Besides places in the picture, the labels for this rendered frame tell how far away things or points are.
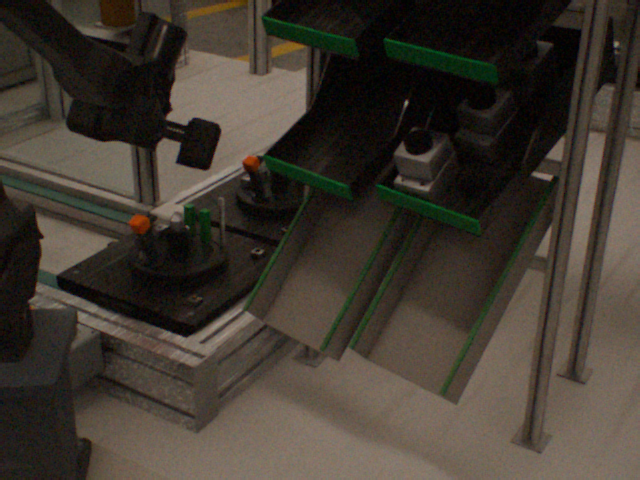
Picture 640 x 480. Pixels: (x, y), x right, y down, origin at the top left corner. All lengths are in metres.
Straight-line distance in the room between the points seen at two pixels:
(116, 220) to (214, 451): 0.51
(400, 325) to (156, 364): 0.31
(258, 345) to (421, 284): 0.27
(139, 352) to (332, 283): 0.26
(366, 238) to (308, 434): 0.26
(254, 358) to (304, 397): 0.08
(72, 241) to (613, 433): 0.86
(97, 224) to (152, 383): 0.44
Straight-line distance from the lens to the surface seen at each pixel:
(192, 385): 1.18
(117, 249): 1.42
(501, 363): 1.37
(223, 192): 1.58
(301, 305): 1.17
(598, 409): 1.32
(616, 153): 1.22
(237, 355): 1.24
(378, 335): 1.13
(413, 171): 1.00
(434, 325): 1.10
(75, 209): 1.62
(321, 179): 1.04
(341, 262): 1.16
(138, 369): 1.24
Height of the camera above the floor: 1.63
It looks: 27 degrees down
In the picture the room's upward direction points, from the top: 1 degrees clockwise
